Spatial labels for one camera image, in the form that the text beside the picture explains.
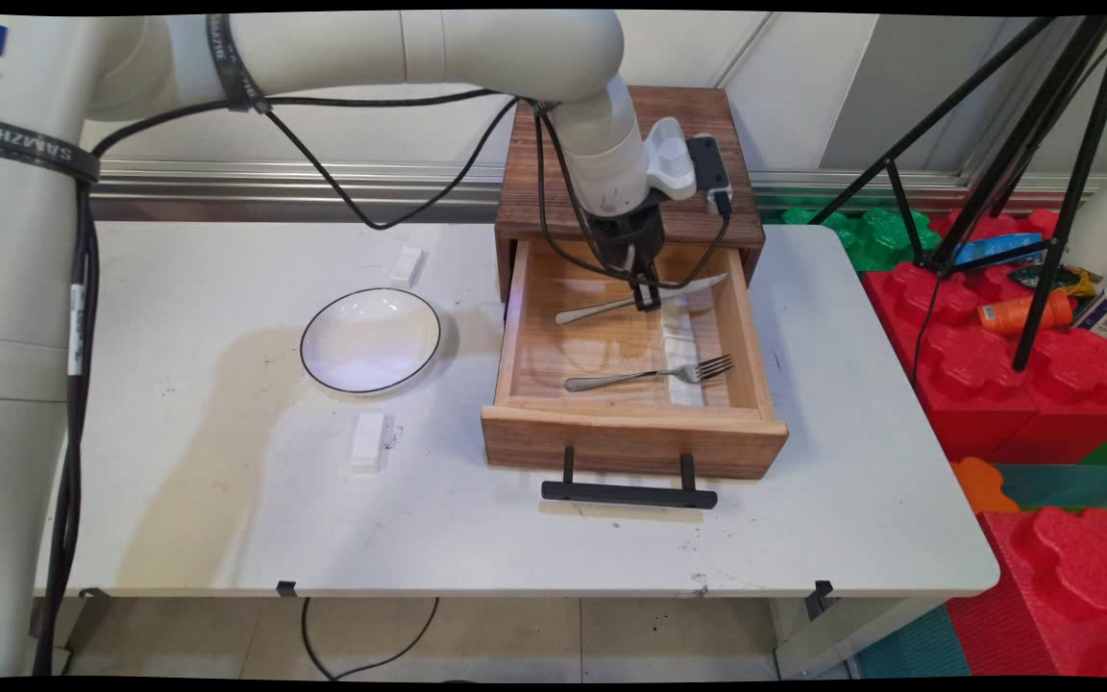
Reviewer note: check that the white bowl with black rim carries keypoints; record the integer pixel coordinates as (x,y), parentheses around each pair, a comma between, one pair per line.
(371,341)

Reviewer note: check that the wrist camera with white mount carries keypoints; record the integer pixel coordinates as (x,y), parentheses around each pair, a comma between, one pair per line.
(702,163)

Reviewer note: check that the silver metal knife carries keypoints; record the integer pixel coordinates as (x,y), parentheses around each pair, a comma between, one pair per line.
(592,310)

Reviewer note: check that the long white cutlery rest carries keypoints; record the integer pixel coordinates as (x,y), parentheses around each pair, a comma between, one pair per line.
(683,341)

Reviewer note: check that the orange foam block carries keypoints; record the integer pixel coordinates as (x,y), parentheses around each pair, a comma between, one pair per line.
(981,485)

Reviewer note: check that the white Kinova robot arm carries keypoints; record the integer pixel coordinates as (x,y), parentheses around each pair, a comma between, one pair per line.
(477,53)

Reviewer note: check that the large red foam block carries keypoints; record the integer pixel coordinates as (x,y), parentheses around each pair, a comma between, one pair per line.
(1063,586)
(986,384)

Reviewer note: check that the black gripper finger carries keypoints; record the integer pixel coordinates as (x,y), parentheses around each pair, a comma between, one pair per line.
(653,290)
(639,293)

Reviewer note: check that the small white cutlery rest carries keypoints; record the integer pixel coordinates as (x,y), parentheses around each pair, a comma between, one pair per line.
(405,267)
(367,440)

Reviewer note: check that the orange bottle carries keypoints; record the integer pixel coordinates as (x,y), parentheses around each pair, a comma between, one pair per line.
(1010,315)

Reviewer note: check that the dark wooden cabinet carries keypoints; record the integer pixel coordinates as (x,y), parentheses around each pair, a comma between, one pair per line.
(525,183)

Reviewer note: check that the white bottle with blue cap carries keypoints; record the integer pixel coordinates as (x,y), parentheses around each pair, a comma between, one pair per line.
(1106,309)

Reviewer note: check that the black tripod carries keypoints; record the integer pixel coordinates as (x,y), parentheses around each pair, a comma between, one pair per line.
(1082,173)

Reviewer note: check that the white table leg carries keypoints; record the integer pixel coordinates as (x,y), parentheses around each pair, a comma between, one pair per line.
(832,639)

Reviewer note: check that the light wooden drawer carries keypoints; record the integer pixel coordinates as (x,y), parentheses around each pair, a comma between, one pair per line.
(630,442)

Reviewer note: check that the dark snack packet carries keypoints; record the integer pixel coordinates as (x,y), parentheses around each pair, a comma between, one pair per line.
(1077,281)

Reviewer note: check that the silver metal fork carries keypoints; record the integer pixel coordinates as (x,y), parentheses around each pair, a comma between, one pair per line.
(698,370)

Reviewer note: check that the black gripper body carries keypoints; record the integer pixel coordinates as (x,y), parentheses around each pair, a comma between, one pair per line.
(626,240)

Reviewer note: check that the green foam block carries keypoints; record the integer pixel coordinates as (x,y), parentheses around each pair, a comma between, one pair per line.
(875,235)

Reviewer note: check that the aluminium wall rail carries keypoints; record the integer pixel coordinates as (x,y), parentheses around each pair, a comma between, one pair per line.
(227,192)

